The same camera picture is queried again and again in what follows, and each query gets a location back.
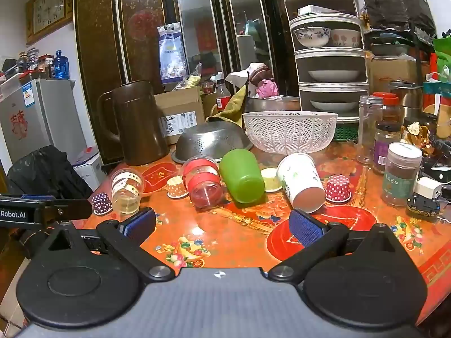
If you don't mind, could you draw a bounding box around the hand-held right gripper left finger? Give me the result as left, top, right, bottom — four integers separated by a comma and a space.
44, 208, 176, 284

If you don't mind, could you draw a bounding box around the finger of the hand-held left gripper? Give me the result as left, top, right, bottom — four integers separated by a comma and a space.
44, 199, 93, 219

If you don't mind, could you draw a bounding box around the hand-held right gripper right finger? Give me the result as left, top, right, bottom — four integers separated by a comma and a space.
268, 208, 402, 284

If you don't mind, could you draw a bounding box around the clear labelled plastic cup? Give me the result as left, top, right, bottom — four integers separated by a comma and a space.
110, 168, 146, 215

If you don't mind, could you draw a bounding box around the white paper cup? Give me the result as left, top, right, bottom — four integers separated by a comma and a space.
277, 153, 326, 214

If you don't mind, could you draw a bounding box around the clear cup red band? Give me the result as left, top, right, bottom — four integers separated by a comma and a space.
182, 155, 224, 208

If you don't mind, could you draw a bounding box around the green plastic cup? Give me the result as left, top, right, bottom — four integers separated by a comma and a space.
219, 149, 266, 204

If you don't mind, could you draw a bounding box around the purple dotted cupcake liner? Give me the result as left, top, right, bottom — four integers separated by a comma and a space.
92, 192, 113, 215

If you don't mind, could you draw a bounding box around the white cardboard box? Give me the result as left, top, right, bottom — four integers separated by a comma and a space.
72, 151, 103, 191

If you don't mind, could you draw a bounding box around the black trash bag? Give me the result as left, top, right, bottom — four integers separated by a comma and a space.
6, 145, 94, 202

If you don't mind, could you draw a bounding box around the large red plate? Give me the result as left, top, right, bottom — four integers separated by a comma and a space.
266, 206, 377, 263

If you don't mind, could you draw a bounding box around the small red plate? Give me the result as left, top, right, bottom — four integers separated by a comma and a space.
141, 163, 184, 195

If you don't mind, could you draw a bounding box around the red dotted cupcake liner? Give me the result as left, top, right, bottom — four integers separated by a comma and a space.
324, 174, 352, 203

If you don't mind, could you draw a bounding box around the orange cupcake liner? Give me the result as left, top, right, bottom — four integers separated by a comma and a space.
166, 176, 190, 199

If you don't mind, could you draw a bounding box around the pale green cupcake liner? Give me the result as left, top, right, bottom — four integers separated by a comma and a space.
261, 168, 284, 193

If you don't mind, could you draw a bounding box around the grey refrigerator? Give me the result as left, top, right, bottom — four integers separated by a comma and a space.
0, 78, 89, 170

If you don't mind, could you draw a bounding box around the white plastic basket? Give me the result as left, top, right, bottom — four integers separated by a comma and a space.
242, 111, 338, 155

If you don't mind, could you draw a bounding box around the brown plastic pitcher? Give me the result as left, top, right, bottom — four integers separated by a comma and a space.
96, 80, 170, 166

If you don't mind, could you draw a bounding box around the green plastic basket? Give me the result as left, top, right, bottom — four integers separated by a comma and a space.
333, 121, 360, 142

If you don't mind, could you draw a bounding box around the white lid spice jar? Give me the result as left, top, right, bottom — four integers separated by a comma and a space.
381, 142, 423, 207

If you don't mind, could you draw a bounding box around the metal colander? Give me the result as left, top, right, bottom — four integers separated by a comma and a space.
171, 123, 255, 164

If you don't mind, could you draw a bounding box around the purple label glass jar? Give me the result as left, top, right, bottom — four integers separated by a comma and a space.
372, 121, 403, 175

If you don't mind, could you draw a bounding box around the tall clear plastic jar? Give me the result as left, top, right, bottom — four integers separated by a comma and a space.
357, 95, 384, 164

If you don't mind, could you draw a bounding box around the black toy car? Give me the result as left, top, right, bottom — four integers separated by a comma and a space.
406, 193, 441, 218

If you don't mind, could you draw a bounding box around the labelled cardboard box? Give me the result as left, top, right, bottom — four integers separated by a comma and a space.
154, 87, 205, 145

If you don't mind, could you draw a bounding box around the white plate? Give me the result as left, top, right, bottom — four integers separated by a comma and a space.
309, 100, 359, 112

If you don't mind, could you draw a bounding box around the white charger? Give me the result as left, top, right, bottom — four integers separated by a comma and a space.
415, 177, 443, 198

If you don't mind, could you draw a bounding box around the metal basin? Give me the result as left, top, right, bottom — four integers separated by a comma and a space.
243, 95, 301, 114

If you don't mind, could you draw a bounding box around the green cloth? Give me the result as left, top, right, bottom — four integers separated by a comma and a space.
206, 84, 249, 129

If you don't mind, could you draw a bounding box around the blue water bottle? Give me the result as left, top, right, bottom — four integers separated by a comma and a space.
52, 50, 70, 79

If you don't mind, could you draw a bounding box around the pink plastic bag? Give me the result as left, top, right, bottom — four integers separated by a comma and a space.
255, 79, 280, 99

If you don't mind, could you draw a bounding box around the red lid jar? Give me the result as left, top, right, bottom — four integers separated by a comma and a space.
372, 92, 403, 124

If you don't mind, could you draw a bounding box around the red label soda bottle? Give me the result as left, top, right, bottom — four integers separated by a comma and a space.
215, 79, 232, 114

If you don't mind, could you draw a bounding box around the white tiered dish rack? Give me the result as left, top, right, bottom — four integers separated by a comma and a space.
284, 0, 370, 114

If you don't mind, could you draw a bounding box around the metal kettle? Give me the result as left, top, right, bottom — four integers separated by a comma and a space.
389, 81, 424, 121

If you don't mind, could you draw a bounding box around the white crumpled bag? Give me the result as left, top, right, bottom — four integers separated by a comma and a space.
225, 62, 274, 87

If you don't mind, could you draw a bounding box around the hanging snack bag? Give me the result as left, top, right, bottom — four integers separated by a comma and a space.
157, 23, 189, 85

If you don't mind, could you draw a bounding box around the large brown cardboard box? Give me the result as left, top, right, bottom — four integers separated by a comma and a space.
366, 58, 432, 94

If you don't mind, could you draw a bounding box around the blue patterned bowl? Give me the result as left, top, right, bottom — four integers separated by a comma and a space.
293, 27, 331, 49

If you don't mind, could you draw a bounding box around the pink floral bowl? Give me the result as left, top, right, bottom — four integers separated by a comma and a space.
330, 29, 362, 48

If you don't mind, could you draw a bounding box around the green bag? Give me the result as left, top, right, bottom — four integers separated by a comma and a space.
432, 37, 451, 82

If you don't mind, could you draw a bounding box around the black plastic bag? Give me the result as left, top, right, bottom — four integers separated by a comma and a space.
354, 0, 438, 31

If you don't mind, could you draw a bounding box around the wooden wall clock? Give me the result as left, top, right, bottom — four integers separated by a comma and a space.
26, 0, 73, 45

